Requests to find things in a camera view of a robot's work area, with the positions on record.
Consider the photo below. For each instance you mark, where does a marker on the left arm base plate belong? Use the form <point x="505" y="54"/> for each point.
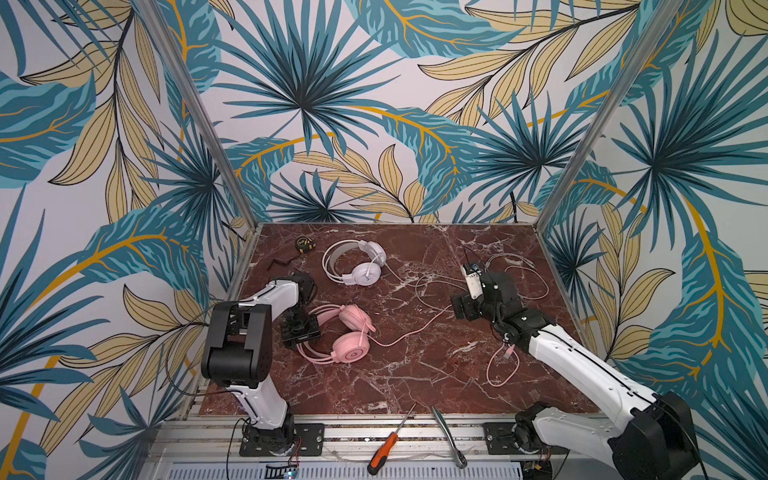
<point x="304" y="439"/>

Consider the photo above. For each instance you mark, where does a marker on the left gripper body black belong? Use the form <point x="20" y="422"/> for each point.
<point x="298" y="330"/>

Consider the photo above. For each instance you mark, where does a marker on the black hex key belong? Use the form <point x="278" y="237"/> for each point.
<point x="279" y="262"/>

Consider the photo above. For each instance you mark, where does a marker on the white headphones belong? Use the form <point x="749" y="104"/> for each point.
<point x="366" y="273"/>

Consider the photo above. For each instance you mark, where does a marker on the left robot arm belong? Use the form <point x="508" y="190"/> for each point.
<point x="238" y="354"/>

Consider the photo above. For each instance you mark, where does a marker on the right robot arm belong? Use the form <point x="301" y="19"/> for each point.
<point x="643" y="434"/>

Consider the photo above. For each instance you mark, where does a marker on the metal pliers tool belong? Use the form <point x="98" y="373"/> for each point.
<point x="457" y="455"/>

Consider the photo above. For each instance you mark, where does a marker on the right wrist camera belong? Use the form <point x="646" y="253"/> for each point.
<point x="472" y="273"/>

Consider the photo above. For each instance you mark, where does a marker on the pink cat-ear headphones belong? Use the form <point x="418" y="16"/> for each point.
<point x="349" y="347"/>

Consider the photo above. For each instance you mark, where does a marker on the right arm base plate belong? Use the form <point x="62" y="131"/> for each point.
<point x="502" y="438"/>

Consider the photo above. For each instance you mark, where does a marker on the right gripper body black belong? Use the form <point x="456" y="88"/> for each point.
<point x="466" y="305"/>

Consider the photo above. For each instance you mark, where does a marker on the orange handle screwdriver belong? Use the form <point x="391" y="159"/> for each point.
<point x="381" y="455"/>

